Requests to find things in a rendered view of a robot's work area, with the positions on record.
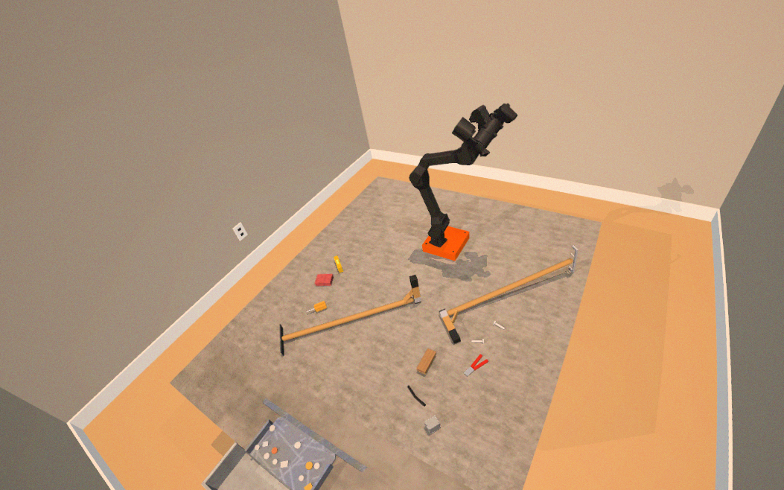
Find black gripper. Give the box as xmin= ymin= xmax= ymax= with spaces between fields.
xmin=478 ymin=103 xmax=517 ymax=139

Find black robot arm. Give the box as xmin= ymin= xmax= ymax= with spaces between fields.
xmin=409 ymin=105 xmax=493 ymax=248

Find orange-handled screwdriver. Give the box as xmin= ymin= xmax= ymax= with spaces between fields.
xmin=306 ymin=301 xmax=327 ymax=312

